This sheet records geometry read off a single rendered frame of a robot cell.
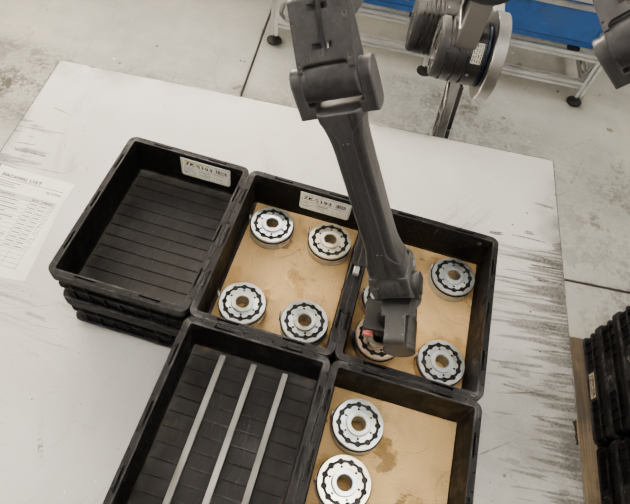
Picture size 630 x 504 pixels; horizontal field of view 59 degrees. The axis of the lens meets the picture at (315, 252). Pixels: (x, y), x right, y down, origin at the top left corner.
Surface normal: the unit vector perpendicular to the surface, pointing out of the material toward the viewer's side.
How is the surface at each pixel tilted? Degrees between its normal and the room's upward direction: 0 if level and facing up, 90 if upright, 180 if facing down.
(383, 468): 0
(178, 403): 0
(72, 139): 0
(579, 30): 90
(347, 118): 79
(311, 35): 56
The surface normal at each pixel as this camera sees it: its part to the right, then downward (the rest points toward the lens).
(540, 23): -0.17, 0.82
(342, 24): -0.33, 0.29
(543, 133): 0.11, -0.54
